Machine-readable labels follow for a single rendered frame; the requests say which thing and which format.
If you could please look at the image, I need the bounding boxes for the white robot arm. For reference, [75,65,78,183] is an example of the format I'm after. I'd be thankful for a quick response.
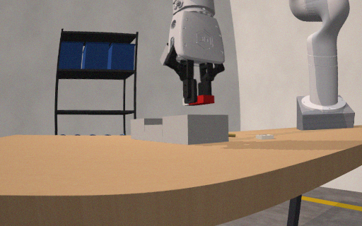
[173,0,350,112]

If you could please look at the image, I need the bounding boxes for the red and white eraser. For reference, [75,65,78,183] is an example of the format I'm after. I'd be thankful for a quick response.
[182,95,214,106]

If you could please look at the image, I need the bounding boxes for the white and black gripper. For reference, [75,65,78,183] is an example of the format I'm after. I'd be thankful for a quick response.
[165,8,225,104]

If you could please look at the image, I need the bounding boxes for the white domino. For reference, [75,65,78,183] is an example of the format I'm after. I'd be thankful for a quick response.
[256,134,274,140]

